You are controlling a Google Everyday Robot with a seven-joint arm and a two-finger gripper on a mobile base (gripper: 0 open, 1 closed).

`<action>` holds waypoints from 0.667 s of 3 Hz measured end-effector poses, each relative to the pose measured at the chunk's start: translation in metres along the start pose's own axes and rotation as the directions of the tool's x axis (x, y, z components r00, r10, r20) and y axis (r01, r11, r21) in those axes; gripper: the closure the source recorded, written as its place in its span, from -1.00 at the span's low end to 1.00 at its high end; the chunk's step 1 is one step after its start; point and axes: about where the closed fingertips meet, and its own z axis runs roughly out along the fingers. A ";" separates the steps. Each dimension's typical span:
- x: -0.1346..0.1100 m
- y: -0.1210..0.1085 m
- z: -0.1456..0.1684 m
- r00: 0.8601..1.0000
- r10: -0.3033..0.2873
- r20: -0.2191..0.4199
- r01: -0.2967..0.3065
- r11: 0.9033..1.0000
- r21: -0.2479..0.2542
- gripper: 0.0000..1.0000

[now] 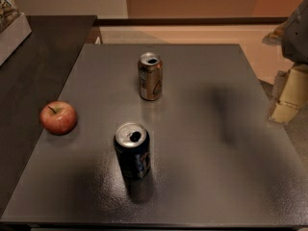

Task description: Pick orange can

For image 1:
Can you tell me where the red apple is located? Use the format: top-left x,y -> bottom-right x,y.
39,101 -> 77,135

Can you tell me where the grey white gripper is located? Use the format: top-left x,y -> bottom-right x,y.
269,0 -> 308,124

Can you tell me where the orange soda can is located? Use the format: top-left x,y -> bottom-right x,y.
138,52 -> 163,101

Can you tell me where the dark blue soda can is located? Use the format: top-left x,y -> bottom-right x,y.
114,122 -> 151,180

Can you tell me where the white box with snacks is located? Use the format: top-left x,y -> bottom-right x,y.
0,0 -> 32,65

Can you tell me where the dark side table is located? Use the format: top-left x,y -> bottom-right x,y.
0,15 -> 96,216

